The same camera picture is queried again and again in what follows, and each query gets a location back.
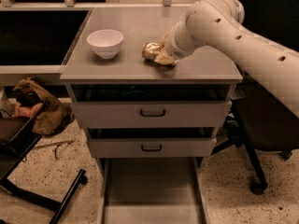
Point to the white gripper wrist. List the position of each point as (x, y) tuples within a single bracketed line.
[(171, 48)]

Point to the crushed orange metallic can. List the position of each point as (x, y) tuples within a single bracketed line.
[(151, 50)]

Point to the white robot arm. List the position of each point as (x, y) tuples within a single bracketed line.
[(218, 24)]

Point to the grey drawer cabinet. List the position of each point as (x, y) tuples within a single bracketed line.
[(208, 75)]

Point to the top grey drawer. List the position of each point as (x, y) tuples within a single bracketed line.
[(149, 114)]

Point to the middle grey drawer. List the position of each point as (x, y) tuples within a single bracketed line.
[(149, 142)]

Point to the bottom grey open drawer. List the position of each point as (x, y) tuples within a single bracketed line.
[(151, 191)]

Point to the white ceramic bowl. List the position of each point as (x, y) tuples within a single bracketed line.
[(105, 43)]

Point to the black office chair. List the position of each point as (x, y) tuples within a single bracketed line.
[(260, 121)]

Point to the brown crumpled bag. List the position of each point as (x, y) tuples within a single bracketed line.
[(35, 102)]

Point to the thin stick on floor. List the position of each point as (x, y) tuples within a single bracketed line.
[(56, 144)]

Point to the black metal stand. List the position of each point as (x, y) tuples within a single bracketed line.
[(16, 141)]

